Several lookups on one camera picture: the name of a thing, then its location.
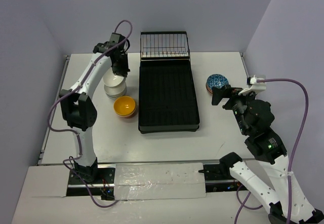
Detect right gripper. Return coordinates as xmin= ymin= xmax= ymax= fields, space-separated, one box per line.
xmin=211 ymin=83 xmax=256 ymax=133

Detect white bowl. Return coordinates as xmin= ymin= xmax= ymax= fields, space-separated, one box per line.
xmin=106 ymin=88 xmax=127 ymax=99
xmin=102 ymin=74 xmax=126 ymax=88
xmin=104 ymin=82 xmax=127 ymax=95

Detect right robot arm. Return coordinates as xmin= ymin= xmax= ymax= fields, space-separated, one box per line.
xmin=212 ymin=85 xmax=323 ymax=223

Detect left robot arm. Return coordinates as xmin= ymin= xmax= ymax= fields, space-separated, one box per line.
xmin=59 ymin=32 xmax=130 ymax=183

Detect black dish rack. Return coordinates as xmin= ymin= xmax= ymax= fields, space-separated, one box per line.
xmin=138 ymin=31 xmax=200 ymax=134

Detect brown bowl under blue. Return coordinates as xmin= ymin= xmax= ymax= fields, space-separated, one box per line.
xmin=206 ymin=84 xmax=213 ymax=95

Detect blue patterned bowl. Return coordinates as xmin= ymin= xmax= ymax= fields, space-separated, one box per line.
xmin=206 ymin=74 xmax=229 ymax=90

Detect orange bowl under yellow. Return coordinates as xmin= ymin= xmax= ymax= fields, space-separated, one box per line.
xmin=115 ymin=108 xmax=136 ymax=118

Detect white taped cover sheet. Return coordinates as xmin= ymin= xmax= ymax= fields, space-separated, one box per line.
xmin=114 ymin=163 xmax=206 ymax=200

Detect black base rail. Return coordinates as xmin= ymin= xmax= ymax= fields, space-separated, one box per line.
xmin=66 ymin=163 xmax=240 ymax=201

